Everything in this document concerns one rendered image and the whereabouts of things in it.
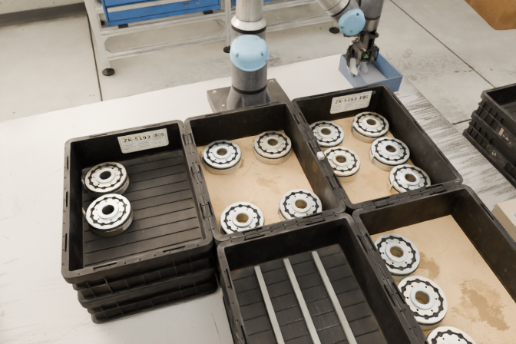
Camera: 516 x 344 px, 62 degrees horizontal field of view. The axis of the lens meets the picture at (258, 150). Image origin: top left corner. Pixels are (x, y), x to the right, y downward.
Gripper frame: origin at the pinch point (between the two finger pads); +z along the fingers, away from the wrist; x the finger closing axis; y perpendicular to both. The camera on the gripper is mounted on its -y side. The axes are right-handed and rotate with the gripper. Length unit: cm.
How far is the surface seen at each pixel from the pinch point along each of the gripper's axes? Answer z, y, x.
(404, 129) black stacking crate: -13.2, 43.9, -11.3
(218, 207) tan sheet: -8, 48, -66
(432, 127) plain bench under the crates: 5.4, 31.2, 14.3
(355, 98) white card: -14.7, 29.1, -18.4
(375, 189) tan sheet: -8, 56, -27
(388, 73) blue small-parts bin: 2.2, 2.5, 14.4
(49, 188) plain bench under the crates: 5, 15, -109
